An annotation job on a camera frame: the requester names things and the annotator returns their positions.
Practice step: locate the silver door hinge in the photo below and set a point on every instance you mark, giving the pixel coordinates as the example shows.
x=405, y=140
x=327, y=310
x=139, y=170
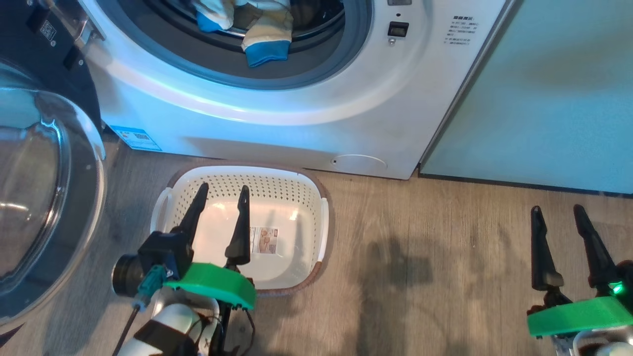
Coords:
x=84, y=24

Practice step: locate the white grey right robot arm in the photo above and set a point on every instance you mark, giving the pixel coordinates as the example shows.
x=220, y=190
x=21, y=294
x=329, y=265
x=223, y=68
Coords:
x=613, y=348

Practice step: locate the white perforated laundry basket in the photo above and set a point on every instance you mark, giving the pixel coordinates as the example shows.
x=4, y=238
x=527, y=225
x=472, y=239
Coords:
x=277, y=183

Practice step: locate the white front-load washing machine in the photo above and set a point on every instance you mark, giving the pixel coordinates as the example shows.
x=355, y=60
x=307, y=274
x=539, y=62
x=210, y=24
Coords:
x=321, y=133

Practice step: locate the pale green cabinet plain front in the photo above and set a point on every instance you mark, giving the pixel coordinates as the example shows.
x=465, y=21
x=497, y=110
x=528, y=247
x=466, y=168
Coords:
x=544, y=99

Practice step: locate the grey rubber door gasket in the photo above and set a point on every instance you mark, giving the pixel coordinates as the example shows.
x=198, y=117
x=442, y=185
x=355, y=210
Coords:
x=355, y=49

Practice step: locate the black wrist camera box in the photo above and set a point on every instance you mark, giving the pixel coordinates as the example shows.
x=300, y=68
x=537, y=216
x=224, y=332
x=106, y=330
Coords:
x=165, y=254

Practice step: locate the white product label in basket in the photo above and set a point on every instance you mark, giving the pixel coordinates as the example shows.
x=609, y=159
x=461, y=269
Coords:
x=263, y=240

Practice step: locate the round white filter cover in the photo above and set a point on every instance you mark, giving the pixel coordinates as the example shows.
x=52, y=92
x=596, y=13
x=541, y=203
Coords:
x=358, y=163

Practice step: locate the white QR code sticker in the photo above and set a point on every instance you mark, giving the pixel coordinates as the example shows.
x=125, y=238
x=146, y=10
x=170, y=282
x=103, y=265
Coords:
x=48, y=30

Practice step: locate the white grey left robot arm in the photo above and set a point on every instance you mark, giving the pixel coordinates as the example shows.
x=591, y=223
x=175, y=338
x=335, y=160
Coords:
x=173, y=316

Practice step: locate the round black glass washer door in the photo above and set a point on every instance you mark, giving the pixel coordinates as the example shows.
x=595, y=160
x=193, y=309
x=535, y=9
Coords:
x=49, y=198

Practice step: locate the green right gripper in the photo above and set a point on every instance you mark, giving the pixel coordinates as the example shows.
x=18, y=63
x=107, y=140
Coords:
x=578, y=316

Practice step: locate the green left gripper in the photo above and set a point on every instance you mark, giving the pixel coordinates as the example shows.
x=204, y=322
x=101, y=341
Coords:
x=217, y=287

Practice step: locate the black cylindrical wrist motor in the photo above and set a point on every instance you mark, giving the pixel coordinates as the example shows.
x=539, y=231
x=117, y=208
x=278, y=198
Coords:
x=126, y=276

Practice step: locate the dark cabinet plinth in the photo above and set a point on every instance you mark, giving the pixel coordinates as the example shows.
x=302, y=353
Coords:
x=519, y=184

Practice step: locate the blue white energy label sticker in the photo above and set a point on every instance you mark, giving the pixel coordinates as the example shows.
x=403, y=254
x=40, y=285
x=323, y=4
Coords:
x=136, y=138

